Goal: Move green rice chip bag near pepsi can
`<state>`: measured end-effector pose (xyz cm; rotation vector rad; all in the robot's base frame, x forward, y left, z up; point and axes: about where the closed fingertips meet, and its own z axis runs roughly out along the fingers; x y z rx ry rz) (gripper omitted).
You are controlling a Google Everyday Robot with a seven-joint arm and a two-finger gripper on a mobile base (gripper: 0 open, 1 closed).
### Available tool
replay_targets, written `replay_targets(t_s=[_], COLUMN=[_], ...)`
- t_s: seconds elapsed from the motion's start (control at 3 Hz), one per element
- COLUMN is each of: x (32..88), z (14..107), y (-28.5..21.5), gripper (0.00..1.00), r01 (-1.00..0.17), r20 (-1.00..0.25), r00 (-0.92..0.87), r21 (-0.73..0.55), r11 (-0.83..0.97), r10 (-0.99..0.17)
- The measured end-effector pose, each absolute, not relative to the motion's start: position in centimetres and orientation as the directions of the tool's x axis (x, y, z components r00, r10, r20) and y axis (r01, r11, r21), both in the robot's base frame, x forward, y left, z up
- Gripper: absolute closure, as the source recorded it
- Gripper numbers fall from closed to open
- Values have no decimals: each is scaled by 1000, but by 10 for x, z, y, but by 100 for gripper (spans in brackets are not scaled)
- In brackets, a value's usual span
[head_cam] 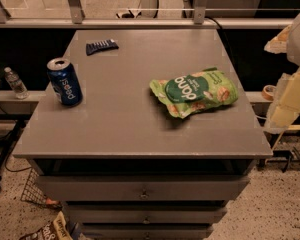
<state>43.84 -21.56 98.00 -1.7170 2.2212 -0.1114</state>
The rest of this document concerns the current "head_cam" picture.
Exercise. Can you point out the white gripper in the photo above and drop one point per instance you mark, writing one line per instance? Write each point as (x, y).
(286, 105)

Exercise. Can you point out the green rice chip bag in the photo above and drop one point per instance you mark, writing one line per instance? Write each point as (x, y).
(196, 92)

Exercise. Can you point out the blue pepsi can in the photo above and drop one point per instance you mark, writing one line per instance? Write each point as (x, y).
(63, 78)

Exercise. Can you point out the brown snack bag on floor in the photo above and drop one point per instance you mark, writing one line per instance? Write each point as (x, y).
(55, 230)

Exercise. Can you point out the roll of masking tape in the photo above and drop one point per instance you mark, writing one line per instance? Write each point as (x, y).
(268, 92)

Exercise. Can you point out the yellow metal stand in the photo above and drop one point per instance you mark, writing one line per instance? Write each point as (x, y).
(288, 140)

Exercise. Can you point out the dark blue snack bar wrapper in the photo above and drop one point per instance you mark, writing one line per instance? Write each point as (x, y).
(100, 46)

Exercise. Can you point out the bottom drawer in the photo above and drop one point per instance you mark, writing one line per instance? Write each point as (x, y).
(147, 232)

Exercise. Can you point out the drawer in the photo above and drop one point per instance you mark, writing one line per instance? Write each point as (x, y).
(147, 213)
(147, 232)
(142, 188)

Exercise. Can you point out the middle drawer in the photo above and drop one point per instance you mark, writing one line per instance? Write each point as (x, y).
(147, 213)

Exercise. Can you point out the top drawer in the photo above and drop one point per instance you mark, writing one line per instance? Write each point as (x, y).
(142, 188)

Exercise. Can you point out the clear plastic water bottle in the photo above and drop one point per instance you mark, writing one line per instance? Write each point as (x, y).
(15, 83)

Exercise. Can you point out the grey metal railing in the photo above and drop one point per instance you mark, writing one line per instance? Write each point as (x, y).
(102, 14)

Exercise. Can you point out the wire mesh basket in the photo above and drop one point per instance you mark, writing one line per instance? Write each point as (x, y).
(32, 194)

